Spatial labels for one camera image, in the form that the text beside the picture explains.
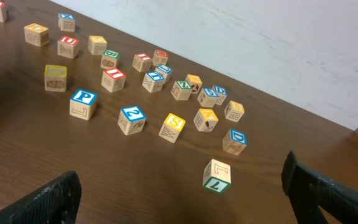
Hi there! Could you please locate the red i block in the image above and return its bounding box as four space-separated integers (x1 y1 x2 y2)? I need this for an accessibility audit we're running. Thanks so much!
101 67 126 93
132 53 152 72

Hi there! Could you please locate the blue d block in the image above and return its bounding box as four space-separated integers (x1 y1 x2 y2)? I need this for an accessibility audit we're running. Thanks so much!
213 85 227 105
223 128 248 156

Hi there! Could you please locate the yellow 8 wooden block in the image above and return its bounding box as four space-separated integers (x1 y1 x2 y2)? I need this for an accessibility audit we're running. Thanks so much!
224 100 245 123

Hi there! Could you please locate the yellow block with picture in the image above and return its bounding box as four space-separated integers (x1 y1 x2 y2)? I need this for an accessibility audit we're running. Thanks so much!
193 108 219 132

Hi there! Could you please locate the yellow block near Z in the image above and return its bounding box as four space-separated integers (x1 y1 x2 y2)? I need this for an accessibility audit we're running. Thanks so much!
185 74 203 94

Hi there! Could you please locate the green 7 wooden block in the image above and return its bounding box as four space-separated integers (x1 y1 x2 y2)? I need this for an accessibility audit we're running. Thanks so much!
203 159 231 194

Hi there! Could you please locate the yellow S wooden block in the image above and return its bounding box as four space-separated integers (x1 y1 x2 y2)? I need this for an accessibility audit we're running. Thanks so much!
158 113 186 143

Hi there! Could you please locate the blue P wooden block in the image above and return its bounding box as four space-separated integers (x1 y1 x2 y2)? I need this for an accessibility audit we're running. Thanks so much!
69 88 98 120

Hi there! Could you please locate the yellow block lower middle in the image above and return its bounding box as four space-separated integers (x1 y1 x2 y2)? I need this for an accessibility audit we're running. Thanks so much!
44 65 67 92

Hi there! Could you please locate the green Z wooden block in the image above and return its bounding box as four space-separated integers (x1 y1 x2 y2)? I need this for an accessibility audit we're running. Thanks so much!
171 80 192 101

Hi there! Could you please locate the red H wooden block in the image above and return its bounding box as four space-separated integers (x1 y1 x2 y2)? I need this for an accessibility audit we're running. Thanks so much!
152 49 168 67

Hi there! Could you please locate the blue L wooden block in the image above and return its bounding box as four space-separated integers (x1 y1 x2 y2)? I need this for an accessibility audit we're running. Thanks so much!
155 64 173 83

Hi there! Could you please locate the blue T wooden block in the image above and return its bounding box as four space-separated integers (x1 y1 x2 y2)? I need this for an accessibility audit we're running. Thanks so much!
142 71 165 93

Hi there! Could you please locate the blue D block near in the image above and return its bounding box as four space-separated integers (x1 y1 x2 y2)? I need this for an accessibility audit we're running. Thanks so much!
223 128 248 156

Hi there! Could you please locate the blue 5 wooden block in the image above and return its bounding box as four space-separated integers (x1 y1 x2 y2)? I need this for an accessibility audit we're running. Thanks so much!
197 88 219 108

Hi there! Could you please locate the yellow O wooden block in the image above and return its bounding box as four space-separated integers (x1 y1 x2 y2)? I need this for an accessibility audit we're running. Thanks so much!
24 23 50 47

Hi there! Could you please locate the blue X wooden block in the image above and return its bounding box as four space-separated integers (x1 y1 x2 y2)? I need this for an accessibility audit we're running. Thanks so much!
58 12 75 32

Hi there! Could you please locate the yellow block upper middle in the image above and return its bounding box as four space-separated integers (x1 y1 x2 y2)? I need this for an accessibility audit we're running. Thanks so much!
88 35 108 55

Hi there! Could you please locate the blue 2 wooden block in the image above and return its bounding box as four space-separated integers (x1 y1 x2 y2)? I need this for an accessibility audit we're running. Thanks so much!
118 105 147 136

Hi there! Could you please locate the blue D block far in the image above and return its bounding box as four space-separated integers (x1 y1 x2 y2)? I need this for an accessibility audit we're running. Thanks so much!
213 85 227 105

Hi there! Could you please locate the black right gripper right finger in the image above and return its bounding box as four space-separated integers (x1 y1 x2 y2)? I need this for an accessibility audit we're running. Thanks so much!
281 151 358 223

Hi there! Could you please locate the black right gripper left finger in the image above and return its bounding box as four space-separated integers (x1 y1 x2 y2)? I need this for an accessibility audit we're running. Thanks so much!
0 170 82 224

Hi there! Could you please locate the red U block upper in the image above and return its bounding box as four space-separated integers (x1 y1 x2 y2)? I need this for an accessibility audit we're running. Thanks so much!
57 35 80 59

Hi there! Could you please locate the green B wooden block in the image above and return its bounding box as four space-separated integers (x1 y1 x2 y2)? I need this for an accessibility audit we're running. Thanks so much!
101 49 120 69

